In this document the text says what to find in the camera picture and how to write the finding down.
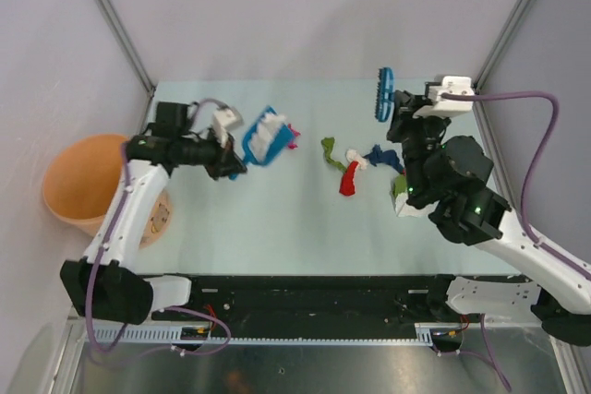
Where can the red long paper scrap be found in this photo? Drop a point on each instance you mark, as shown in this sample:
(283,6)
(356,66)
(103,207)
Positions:
(347,185)

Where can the green twisted paper scrap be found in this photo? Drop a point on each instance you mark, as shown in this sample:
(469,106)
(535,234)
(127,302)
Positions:
(327,145)

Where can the small white paper scrap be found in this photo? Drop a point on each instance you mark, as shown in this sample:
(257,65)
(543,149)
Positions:
(353,155)

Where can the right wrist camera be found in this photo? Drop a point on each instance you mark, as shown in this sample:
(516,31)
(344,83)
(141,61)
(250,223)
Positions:
(447,97)

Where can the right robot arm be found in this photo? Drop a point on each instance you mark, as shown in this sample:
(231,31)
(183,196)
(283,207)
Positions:
(452,174)

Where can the dark blue twisted paper scrap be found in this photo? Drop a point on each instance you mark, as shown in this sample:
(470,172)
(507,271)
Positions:
(389,157)

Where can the pink paper scrap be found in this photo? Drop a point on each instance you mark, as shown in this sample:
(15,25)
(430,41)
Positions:
(295,135)

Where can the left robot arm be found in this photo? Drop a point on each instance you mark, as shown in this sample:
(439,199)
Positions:
(103,284)

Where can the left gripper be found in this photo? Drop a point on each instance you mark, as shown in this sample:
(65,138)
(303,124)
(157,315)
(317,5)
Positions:
(225,161)

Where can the blue hand brush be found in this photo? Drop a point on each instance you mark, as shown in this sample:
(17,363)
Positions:
(385,91)

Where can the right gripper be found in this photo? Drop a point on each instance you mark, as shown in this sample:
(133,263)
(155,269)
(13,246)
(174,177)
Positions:
(404,106)

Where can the green paper scrap right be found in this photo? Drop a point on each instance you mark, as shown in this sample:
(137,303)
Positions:
(399,185)

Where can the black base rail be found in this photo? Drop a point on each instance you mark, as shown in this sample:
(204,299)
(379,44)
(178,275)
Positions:
(323,307)

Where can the blue plastic dustpan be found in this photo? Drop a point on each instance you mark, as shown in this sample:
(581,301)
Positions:
(277,146)

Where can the orange plastic bucket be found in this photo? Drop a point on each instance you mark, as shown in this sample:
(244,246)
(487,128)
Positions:
(94,186)

